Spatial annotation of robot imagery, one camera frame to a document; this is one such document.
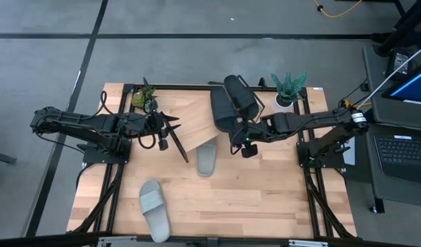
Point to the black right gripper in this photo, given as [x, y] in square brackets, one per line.
[248, 132]

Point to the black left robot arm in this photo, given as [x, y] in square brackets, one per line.
[76, 118]

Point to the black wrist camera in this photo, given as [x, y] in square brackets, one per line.
[163, 144]
[249, 151]

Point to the silver aluminium bracket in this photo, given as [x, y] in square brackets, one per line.
[308, 243]
[117, 240]

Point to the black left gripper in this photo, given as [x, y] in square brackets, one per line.
[153, 123]

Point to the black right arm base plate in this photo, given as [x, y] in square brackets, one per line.
[333, 162]

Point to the small green succulent plant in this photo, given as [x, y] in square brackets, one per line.
[138, 99]

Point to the dark furniture leg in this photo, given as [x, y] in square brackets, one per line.
[0, 157]

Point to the grey workstation cart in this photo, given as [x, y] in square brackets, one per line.
[378, 192]

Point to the black laptop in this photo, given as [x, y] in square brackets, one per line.
[402, 151]

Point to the teal plant white pot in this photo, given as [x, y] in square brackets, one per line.
[287, 89]

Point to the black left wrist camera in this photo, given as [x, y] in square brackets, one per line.
[163, 144]

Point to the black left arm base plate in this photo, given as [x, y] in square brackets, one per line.
[93, 156]

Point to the grey slide sandal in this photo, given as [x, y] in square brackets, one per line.
[206, 161]
[155, 212]

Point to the black aluminium rig frame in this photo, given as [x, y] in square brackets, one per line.
[169, 86]

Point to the black power supply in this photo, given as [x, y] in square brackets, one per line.
[399, 61]

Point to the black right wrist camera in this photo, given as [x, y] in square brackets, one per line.
[249, 151]

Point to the wooden shelf black frame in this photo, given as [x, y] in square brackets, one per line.
[193, 116]

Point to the monitor with blue screen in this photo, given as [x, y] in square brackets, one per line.
[416, 85]

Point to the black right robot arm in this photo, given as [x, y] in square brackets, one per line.
[316, 118]

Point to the black stand leg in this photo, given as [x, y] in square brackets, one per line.
[406, 24]

